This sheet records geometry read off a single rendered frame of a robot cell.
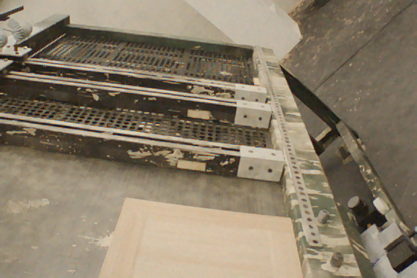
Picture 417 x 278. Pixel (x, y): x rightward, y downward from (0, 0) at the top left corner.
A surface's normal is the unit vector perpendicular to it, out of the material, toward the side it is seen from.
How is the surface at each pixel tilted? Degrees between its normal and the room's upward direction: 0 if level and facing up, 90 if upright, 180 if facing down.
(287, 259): 57
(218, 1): 90
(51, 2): 90
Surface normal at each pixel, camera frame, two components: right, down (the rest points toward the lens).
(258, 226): 0.13, -0.89
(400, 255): -0.76, -0.59
